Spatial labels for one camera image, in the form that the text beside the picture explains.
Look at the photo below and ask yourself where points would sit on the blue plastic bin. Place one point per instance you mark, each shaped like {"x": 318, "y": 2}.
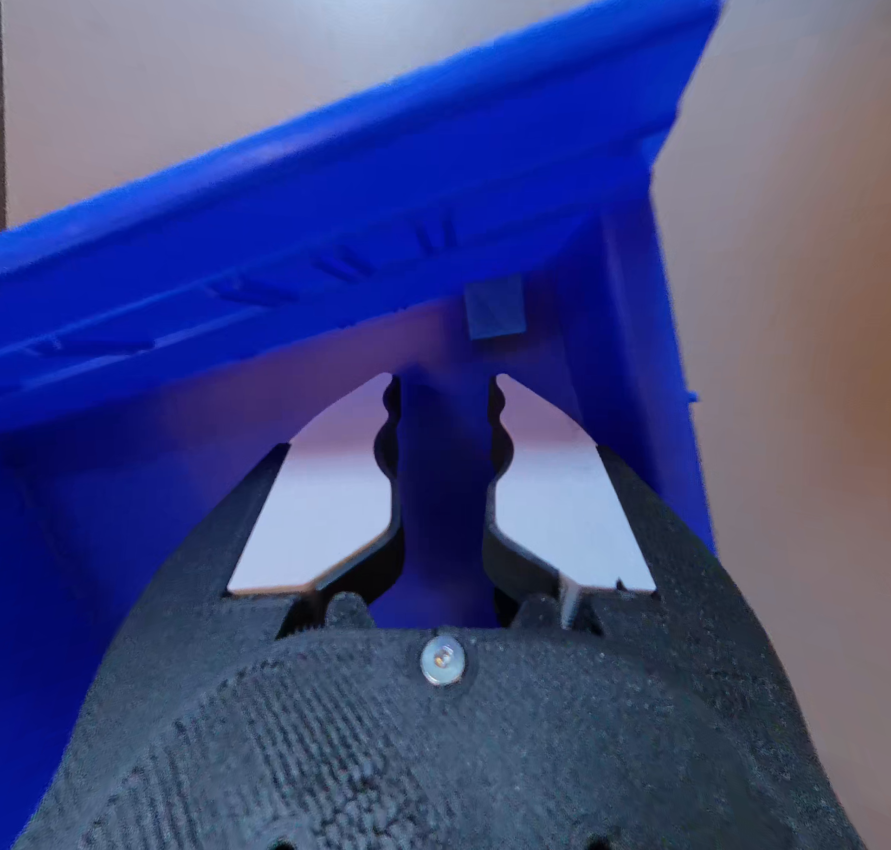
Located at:
{"x": 278, "y": 237}

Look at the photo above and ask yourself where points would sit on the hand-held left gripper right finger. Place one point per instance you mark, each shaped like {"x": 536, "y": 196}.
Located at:
{"x": 571, "y": 509}

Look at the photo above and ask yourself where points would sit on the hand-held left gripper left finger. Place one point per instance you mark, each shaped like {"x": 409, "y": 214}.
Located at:
{"x": 327, "y": 502}

